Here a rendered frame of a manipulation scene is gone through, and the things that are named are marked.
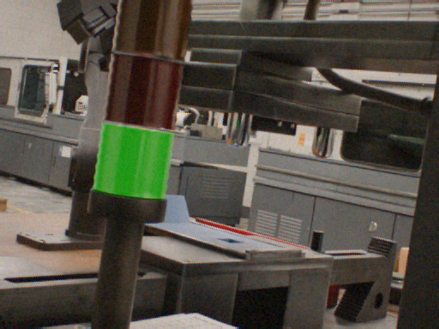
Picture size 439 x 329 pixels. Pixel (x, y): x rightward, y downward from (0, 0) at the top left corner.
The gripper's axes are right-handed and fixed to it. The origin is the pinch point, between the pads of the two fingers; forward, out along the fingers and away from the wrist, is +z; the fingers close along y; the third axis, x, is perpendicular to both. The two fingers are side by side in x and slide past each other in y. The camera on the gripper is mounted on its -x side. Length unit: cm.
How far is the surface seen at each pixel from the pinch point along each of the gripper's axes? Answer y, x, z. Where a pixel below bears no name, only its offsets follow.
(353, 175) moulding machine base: -228, 455, -105
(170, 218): 9.7, -11.4, 17.5
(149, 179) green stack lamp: 36, -39, 25
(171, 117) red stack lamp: 37, -39, 22
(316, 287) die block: 20.9, -5.9, 28.0
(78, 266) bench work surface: -10.7, -7.5, 16.8
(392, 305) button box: 14.1, 19.1, 29.8
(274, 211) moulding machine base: -316, 461, -105
